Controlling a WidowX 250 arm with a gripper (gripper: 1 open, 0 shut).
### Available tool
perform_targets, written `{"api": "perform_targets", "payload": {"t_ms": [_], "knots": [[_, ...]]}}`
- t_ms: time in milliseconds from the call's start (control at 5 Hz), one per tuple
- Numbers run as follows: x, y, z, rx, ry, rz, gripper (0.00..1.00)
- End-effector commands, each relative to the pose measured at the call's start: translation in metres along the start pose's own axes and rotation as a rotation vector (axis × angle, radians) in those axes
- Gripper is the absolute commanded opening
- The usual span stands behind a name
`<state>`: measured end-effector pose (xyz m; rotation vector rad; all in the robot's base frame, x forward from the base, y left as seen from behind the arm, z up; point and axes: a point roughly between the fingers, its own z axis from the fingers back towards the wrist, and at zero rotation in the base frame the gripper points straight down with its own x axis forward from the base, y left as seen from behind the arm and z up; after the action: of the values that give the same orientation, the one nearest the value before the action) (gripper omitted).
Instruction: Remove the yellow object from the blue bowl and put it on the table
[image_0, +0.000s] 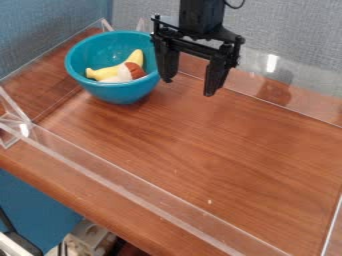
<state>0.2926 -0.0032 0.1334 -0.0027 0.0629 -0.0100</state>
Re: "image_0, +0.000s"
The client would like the clear acrylic barrier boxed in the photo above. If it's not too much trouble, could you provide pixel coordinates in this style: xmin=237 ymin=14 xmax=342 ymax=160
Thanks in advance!
xmin=0 ymin=18 xmax=342 ymax=256

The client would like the yellow toy banana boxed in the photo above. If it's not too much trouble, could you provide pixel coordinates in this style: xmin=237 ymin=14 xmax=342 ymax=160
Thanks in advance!
xmin=86 ymin=49 xmax=145 ymax=82

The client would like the white and brown toy mushroom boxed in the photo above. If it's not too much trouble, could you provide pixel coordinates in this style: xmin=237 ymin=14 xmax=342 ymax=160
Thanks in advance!
xmin=102 ymin=62 xmax=147 ymax=83

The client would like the blue plastic bowl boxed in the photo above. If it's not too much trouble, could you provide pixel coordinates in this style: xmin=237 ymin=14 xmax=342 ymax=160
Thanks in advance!
xmin=64 ymin=31 xmax=161 ymax=104

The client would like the white object under table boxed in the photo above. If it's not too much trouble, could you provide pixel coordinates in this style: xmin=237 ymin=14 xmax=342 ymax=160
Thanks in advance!
xmin=44 ymin=219 xmax=118 ymax=256

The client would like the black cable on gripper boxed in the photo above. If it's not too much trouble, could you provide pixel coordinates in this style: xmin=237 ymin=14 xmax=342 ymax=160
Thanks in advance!
xmin=223 ymin=0 xmax=246 ymax=10

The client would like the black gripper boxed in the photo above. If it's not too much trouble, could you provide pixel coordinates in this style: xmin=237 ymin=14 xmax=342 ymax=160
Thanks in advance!
xmin=151 ymin=0 xmax=246 ymax=97

